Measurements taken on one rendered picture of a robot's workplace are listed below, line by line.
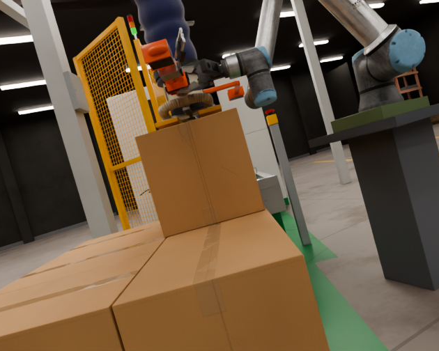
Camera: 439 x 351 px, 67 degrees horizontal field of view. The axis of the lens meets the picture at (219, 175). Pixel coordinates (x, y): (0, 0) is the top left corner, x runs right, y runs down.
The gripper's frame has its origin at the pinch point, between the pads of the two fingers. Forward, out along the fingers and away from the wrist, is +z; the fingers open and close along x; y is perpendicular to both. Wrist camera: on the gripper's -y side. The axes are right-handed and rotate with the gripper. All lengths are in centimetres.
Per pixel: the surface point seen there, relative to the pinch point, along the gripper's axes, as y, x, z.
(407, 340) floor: -17, -111, -52
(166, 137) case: -4.3, -19.9, 9.4
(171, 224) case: -4, -52, 17
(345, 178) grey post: 339, -106, -167
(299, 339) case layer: -65, -73, -13
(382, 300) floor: 12, -111, -57
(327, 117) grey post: 339, -16, -167
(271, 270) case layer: -65, -58, -12
